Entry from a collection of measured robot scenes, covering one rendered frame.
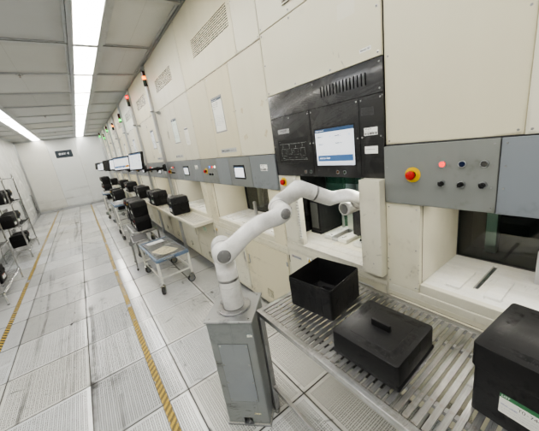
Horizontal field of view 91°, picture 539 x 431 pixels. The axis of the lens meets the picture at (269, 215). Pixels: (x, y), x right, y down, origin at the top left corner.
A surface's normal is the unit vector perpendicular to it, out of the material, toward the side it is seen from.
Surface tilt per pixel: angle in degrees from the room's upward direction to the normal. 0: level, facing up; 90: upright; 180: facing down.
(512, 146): 90
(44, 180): 90
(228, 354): 90
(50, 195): 90
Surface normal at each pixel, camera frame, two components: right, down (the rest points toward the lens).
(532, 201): -0.80, 0.27
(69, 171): 0.58, 0.15
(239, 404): -0.15, 0.29
